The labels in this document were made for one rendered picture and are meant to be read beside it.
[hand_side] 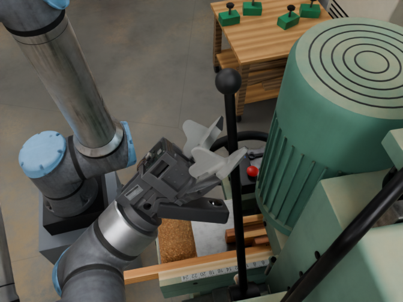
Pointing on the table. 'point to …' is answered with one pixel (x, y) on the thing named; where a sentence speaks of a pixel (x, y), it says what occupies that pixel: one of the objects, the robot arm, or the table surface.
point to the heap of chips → (176, 240)
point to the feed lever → (225, 78)
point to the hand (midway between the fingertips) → (237, 132)
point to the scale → (222, 271)
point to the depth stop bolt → (270, 263)
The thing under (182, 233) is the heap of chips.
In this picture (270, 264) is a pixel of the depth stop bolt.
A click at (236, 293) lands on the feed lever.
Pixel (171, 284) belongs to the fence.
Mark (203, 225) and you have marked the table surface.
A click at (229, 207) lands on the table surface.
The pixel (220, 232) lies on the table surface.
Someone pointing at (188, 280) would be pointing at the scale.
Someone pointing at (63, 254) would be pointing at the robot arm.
